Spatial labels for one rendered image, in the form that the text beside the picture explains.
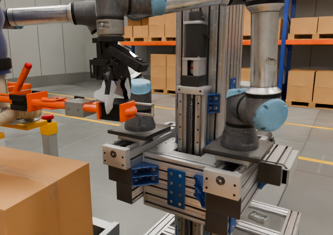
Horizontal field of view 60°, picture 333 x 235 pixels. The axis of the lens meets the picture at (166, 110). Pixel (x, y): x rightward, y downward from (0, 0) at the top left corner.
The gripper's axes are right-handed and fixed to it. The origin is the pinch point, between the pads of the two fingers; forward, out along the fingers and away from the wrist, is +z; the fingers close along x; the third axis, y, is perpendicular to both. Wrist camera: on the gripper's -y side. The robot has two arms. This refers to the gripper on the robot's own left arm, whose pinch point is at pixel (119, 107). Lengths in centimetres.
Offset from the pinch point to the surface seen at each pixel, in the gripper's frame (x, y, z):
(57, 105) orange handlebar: 3.6, 20.2, 0.2
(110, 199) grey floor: -139, 108, 124
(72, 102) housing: 3.6, 14.4, -1.1
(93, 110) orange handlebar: 3.5, 6.6, 0.6
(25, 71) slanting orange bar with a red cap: 1.6, 35.0, -9.7
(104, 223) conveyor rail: -32, 32, 65
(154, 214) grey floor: -134, 57, 125
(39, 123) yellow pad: -9.5, 43.8, 11.7
